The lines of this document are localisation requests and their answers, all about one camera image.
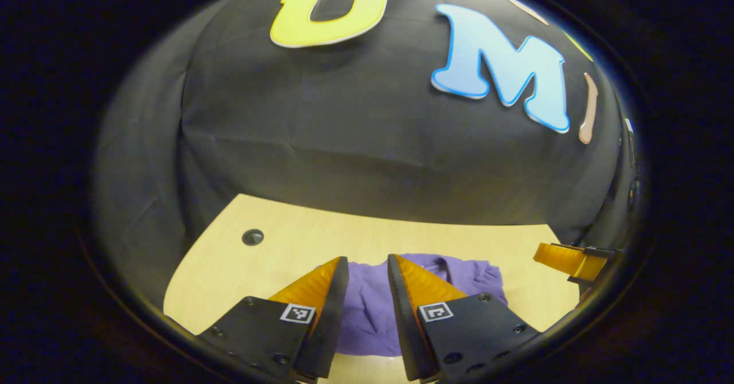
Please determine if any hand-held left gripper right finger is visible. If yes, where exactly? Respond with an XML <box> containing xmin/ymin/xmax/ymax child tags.
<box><xmin>387</xmin><ymin>253</ymin><xmax>541</xmax><ymax>382</ymax></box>

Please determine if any purple button-up shirt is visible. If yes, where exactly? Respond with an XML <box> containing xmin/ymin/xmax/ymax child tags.
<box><xmin>338</xmin><ymin>252</ymin><xmax>508</xmax><ymax>357</ymax></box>

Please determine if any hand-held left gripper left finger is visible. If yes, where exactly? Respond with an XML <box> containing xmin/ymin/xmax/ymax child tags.
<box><xmin>198</xmin><ymin>256</ymin><xmax>349</xmax><ymax>382</ymax></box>

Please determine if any black backdrop cloth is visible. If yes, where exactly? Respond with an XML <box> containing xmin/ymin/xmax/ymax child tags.
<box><xmin>92</xmin><ymin>0</ymin><xmax>637</xmax><ymax>310</ymax></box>

